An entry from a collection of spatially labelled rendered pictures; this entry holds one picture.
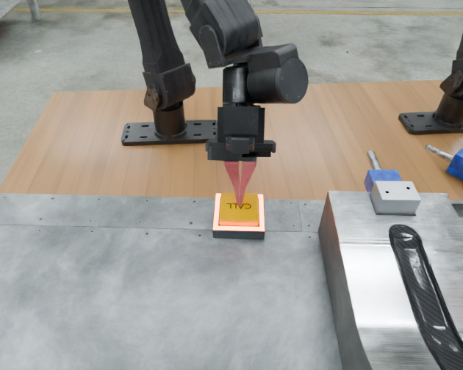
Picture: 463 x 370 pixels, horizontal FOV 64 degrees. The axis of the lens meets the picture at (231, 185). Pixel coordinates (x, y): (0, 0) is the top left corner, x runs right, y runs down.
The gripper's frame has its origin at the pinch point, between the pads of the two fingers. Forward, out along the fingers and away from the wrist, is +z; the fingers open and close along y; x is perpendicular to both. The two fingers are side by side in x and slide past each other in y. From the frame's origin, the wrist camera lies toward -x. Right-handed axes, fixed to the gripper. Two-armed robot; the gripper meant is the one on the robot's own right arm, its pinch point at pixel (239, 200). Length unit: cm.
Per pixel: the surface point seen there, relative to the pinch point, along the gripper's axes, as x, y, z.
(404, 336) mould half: -21.9, 17.1, 8.5
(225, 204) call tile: 0.4, -2.2, 0.9
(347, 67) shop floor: 236, 78, -46
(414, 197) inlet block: -9.2, 22.5, -3.1
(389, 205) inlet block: -9.0, 19.6, -1.9
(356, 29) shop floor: 300, 100, -85
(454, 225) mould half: -9.5, 27.8, 0.3
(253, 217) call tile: -1.9, 2.1, 2.3
